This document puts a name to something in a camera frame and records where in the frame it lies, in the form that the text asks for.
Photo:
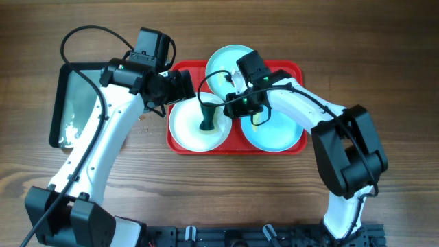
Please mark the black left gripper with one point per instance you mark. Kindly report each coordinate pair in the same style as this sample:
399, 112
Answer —
181, 87

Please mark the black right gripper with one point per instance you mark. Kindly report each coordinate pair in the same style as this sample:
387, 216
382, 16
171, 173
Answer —
234, 111

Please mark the white round plate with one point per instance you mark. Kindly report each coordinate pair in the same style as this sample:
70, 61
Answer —
184, 125

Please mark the yellow green sponge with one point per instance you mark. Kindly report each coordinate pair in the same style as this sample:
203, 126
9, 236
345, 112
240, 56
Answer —
208, 111

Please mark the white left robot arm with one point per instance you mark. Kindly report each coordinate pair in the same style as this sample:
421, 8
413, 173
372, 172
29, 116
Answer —
69, 211

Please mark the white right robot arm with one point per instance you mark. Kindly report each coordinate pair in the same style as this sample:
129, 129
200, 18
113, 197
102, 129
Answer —
349, 155

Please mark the black tray with water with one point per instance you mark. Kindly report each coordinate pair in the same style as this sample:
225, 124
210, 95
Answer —
74, 103

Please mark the teal plate at right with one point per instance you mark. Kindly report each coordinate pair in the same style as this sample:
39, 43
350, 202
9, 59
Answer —
271, 134

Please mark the teal plate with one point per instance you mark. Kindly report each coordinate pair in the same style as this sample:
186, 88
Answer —
226, 59
271, 134

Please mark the teal plate at back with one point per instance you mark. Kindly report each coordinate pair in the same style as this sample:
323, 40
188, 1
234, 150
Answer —
226, 59

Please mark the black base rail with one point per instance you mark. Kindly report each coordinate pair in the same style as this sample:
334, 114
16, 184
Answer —
307, 235

